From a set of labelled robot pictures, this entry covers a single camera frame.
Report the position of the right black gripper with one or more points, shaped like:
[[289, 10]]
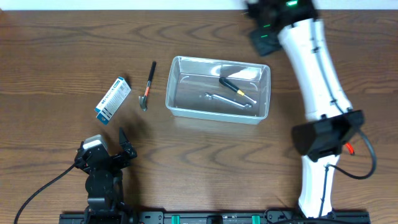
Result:
[[266, 47]]

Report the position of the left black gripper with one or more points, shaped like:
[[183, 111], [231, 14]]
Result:
[[121, 160]]

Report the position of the small black orange hammer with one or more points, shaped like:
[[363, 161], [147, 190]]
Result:
[[143, 98]]

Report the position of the slim black yellow screwdriver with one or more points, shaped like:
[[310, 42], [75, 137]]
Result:
[[225, 82]]

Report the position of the silver wrench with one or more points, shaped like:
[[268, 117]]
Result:
[[228, 101]]

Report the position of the red handled pliers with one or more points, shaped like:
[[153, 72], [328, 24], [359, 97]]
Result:
[[350, 149]]

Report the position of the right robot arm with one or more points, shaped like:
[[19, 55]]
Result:
[[297, 28]]

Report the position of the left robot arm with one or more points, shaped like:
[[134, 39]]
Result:
[[104, 184]]

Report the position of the clear plastic container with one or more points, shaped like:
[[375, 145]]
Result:
[[190, 78]]

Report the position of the white blue cardboard box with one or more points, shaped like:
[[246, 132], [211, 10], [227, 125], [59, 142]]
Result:
[[112, 100]]

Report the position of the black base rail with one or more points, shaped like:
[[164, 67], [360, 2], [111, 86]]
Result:
[[267, 217]]

